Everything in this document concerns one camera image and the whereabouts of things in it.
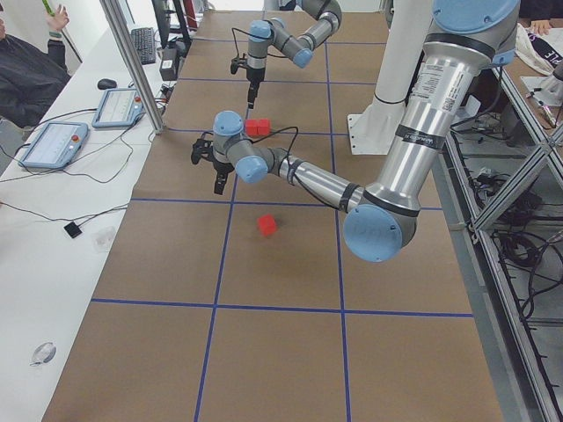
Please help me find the black power adapter box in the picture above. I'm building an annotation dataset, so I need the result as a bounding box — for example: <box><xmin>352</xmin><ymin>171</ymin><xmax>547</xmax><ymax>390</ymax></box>
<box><xmin>159</xmin><ymin>47</ymin><xmax>179</xmax><ymax>82</ymax></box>

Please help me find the black keyboard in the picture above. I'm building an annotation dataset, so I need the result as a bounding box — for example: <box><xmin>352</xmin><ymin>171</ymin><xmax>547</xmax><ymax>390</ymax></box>
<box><xmin>130</xmin><ymin>27</ymin><xmax>156</xmax><ymax>65</ymax></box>

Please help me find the blue teach pendant near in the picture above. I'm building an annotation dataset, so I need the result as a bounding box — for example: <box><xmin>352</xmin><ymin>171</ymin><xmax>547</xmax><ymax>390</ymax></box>
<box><xmin>18</xmin><ymin>121</ymin><xmax>90</xmax><ymax>170</ymax></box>

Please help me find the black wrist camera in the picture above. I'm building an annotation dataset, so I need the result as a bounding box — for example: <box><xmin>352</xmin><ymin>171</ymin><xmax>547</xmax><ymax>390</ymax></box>
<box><xmin>230</xmin><ymin>55</ymin><xmax>247</xmax><ymax>75</ymax></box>
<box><xmin>191</xmin><ymin>137</ymin><xmax>214</xmax><ymax>165</ymax></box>

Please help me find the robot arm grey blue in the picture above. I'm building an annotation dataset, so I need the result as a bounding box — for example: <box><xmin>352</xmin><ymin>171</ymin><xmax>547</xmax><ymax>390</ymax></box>
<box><xmin>206</xmin><ymin>1</ymin><xmax>520</xmax><ymax>263</ymax></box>
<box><xmin>230</xmin><ymin>1</ymin><xmax>342</xmax><ymax>109</ymax></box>

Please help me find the person in black jacket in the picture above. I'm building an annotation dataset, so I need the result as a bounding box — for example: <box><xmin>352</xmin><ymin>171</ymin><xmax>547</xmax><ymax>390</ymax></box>
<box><xmin>1</xmin><ymin>4</ymin><xmax>70</xmax><ymax>128</ymax></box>

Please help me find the blue teach pendant far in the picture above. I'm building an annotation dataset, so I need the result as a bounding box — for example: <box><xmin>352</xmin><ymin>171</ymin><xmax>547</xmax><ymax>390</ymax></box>
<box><xmin>91</xmin><ymin>88</ymin><xmax>143</xmax><ymax>129</ymax></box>

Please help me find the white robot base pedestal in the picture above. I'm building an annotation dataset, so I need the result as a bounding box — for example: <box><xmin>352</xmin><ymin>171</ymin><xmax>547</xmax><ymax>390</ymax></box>
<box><xmin>347</xmin><ymin>0</ymin><xmax>433</xmax><ymax>156</ymax></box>

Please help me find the small black square device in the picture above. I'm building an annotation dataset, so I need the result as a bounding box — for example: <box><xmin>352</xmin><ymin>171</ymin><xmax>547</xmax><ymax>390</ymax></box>
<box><xmin>63</xmin><ymin>222</ymin><xmax>83</xmax><ymax>239</ymax></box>

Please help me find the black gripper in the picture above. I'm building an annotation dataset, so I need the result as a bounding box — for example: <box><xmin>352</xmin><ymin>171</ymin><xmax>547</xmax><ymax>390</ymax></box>
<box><xmin>212</xmin><ymin>149</ymin><xmax>234</xmax><ymax>195</ymax></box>
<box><xmin>247</xmin><ymin>80</ymin><xmax>260</xmax><ymax>110</ymax></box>

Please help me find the red block placed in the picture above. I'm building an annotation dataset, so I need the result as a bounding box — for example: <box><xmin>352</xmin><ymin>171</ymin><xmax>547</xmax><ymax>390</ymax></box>
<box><xmin>245</xmin><ymin>119</ymin><xmax>260</xmax><ymax>137</ymax></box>
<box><xmin>256</xmin><ymin>119</ymin><xmax>271</xmax><ymax>136</ymax></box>

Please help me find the aluminium frame post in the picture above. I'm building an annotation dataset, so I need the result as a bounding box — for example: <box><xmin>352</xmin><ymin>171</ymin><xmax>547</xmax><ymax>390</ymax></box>
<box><xmin>99</xmin><ymin>0</ymin><xmax>164</xmax><ymax>135</ymax></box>

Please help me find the blue teach pendant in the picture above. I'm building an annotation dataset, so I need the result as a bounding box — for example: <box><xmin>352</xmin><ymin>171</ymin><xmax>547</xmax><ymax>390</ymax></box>
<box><xmin>18</xmin><ymin>121</ymin><xmax>90</xmax><ymax>170</ymax></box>
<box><xmin>91</xmin><ymin>88</ymin><xmax>143</xmax><ymax>129</ymax></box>

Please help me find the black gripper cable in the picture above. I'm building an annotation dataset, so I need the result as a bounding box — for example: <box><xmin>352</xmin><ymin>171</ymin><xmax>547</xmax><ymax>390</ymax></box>
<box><xmin>251</xmin><ymin>126</ymin><xmax>300</xmax><ymax>164</ymax></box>

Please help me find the aluminium side frame rail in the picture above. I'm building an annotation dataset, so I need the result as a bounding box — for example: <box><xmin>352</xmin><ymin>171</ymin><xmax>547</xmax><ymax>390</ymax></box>
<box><xmin>439</xmin><ymin>65</ymin><xmax>563</xmax><ymax>422</ymax></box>

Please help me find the black computer mouse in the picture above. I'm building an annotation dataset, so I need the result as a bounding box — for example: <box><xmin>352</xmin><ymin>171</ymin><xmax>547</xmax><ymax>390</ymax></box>
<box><xmin>97</xmin><ymin>78</ymin><xmax>117</xmax><ymax>91</ymax></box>

